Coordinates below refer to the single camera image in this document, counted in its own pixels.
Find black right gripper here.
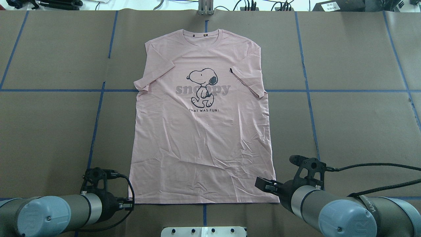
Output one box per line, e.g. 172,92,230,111
255,177,296,213

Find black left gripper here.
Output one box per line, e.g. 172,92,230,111
99,192,133,222

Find pink t-shirt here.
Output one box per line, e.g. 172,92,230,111
130,29,279,204

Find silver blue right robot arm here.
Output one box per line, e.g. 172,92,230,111
255,177,421,237

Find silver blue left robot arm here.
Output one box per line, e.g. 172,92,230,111
0,192,134,237

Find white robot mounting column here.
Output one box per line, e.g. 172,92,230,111
161,226,248,237

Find brown paper table cover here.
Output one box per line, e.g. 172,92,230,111
0,9,421,237

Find blue tape grid lines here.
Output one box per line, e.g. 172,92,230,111
0,10,421,237

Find orange black power strip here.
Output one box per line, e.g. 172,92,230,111
234,0,293,12

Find black box with white label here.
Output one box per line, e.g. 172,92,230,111
312,0,365,12

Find black folded tripod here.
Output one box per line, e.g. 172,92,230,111
6,0,83,11

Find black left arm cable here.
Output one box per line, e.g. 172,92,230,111
79,174,135,233

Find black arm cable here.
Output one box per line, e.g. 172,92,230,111
79,174,135,233
326,163,421,198

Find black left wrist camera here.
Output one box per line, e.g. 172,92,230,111
80,168,120,194

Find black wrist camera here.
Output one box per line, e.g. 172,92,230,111
80,168,120,194
289,155,327,190

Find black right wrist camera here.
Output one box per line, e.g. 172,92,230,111
289,155,327,190

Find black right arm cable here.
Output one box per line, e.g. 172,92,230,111
326,163,421,198

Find aluminium frame post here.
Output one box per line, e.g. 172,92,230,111
198,0,214,15

